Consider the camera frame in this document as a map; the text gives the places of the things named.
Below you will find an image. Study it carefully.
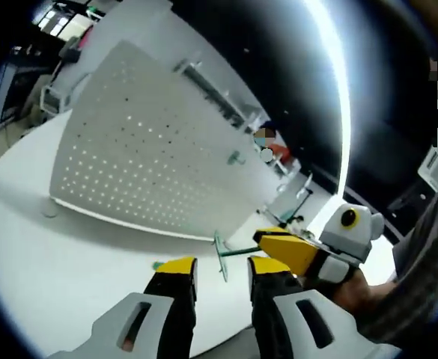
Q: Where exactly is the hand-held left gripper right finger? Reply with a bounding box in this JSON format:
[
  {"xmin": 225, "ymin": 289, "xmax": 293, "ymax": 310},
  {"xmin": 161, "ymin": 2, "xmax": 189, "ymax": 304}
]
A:
[{"xmin": 246, "ymin": 255, "xmax": 360, "ymax": 359}]

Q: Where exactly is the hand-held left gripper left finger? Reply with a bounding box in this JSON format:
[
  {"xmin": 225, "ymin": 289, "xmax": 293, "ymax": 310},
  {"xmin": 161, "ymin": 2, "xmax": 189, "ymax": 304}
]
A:
[{"xmin": 90, "ymin": 256, "xmax": 198, "ymax": 359}]

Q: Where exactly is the white perforated mounting plate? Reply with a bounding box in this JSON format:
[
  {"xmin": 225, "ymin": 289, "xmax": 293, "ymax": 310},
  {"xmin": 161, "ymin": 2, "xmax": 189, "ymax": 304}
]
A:
[{"xmin": 49, "ymin": 39, "xmax": 276, "ymax": 242}]

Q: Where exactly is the person's right hand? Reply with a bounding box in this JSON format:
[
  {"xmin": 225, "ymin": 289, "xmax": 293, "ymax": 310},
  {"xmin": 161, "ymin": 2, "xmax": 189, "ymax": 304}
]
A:
[{"xmin": 330, "ymin": 269, "xmax": 374, "ymax": 313}]

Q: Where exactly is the teal kick scooter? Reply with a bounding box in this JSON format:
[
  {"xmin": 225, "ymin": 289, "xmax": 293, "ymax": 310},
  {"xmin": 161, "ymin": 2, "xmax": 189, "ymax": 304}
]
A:
[{"xmin": 265, "ymin": 171, "xmax": 314, "ymax": 230}]

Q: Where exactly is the ceiling light strip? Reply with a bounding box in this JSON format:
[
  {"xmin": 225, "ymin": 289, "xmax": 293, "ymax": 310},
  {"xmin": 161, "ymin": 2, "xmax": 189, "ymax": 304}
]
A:
[{"xmin": 299, "ymin": 0, "xmax": 351, "ymax": 197}]

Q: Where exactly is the white shelf rack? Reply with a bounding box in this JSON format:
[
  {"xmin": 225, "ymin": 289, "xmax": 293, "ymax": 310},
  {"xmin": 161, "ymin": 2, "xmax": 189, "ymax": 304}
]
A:
[{"xmin": 172, "ymin": 58, "xmax": 265, "ymax": 130}]

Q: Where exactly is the dark monitor screen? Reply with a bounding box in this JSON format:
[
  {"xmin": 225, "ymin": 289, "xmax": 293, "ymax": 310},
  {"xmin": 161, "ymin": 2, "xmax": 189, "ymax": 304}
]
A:
[{"xmin": 0, "ymin": 63, "xmax": 40, "ymax": 125}]

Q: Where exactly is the white partition wall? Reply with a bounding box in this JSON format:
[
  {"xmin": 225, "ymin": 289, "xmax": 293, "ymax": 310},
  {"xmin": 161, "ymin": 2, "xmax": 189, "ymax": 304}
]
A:
[{"xmin": 74, "ymin": 5, "xmax": 268, "ymax": 132}]

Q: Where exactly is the white frame cart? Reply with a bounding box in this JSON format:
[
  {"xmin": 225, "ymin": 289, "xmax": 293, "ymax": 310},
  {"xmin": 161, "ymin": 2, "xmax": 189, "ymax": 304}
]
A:
[{"xmin": 40, "ymin": 84, "xmax": 78, "ymax": 114}]

